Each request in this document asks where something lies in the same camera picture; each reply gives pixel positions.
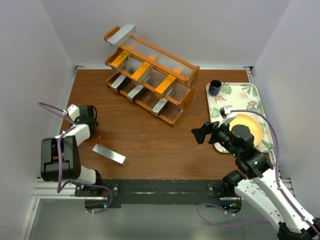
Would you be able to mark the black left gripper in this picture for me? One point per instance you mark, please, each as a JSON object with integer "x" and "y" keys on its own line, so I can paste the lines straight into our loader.
{"x": 90, "y": 122}

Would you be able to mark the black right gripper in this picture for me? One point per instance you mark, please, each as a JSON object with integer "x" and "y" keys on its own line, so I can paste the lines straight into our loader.
{"x": 212, "y": 132}

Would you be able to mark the chrome silver toothpaste box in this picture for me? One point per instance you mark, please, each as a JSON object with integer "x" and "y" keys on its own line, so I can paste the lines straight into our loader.
{"x": 157, "y": 109}

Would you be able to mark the black toothpaste box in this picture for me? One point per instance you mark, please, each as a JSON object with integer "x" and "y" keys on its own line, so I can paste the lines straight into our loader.
{"x": 136, "y": 93}

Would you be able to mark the orange toothpaste box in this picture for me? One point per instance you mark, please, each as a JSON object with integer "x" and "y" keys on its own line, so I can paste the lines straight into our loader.
{"x": 138, "y": 76}
{"x": 120, "y": 61}
{"x": 161, "y": 89}

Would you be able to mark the grey toothpaste box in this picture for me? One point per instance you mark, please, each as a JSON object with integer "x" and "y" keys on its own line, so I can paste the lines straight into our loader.
{"x": 118, "y": 36}

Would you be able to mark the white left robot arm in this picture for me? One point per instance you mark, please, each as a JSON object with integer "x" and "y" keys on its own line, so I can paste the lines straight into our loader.
{"x": 59, "y": 155}

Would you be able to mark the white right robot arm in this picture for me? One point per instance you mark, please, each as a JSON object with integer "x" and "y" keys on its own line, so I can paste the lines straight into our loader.
{"x": 257, "y": 181}

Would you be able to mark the orange wooden three-tier shelf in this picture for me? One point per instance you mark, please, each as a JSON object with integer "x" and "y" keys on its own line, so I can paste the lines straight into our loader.
{"x": 179, "y": 95}

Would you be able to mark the yellow round plate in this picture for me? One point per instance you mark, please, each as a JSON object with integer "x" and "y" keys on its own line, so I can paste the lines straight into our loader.
{"x": 253, "y": 125}

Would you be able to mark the dark blue cup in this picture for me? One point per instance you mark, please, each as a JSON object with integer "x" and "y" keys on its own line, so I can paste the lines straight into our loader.
{"x": 214, "y": 87}

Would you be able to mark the floral patterned serving tray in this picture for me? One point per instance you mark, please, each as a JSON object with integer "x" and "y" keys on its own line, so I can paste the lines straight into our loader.
{"x": 242, "y": 96}

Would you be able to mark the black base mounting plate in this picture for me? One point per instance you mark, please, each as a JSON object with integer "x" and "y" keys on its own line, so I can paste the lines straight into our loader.
{"x": 171, "y": 192}

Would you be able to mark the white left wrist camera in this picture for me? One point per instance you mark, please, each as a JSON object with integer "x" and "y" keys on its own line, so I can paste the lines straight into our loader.
{"x": 72, "y": 112}

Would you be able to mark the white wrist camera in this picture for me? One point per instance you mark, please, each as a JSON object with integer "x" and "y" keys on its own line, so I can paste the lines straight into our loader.
{"x": 72, "y": 112}
{"x": 227, "y": 115}

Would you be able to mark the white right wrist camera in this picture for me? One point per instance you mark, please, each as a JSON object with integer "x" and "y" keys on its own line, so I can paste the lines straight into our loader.
{"x": 227, "y": 115}

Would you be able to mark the aluminium frame rail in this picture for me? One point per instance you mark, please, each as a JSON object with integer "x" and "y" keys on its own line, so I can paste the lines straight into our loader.
{"x": 48, "y": 190}

